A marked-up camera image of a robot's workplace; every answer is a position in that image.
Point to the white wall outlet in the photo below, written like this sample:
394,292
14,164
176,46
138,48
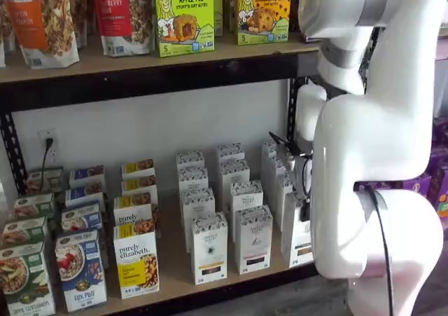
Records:
47,135

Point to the wooden shelf board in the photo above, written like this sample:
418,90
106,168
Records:
175,260
105,65

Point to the black metal shelf frame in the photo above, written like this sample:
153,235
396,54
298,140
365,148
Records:
140,84

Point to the green Bobo's apple pie box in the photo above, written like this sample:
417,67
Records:
183,18
218,7

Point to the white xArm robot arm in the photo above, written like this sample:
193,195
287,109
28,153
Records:
367,137

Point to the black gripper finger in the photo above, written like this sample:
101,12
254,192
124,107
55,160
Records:
305,211

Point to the green oatmeal box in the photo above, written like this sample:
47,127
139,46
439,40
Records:
24,281
22,232
45,179
33,207

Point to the white yellow Purely Elizabeth box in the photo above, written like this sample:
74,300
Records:
133,211
139,186
136,260
138,169

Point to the blue oatmeal box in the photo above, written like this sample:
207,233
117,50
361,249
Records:
80,270
87,176
81,218
84,194

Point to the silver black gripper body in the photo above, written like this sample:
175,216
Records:
295,176

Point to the red granola bag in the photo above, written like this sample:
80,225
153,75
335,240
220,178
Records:
122,18

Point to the yellow Bobo's peanut butter box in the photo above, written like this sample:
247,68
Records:
264,11

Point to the white box green strip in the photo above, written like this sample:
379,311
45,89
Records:
269,148
283,197
276,165
292,239

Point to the small purple box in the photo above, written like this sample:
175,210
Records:
413,185
439,158
441,132
439,193

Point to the white box yellow strip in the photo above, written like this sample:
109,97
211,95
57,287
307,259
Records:
190,160
192,179
197,204
209,249

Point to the orange granola bag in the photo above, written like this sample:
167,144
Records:
42,21

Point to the white box pink strip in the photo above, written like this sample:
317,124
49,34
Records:
253,240
234,172
230,153
246,195

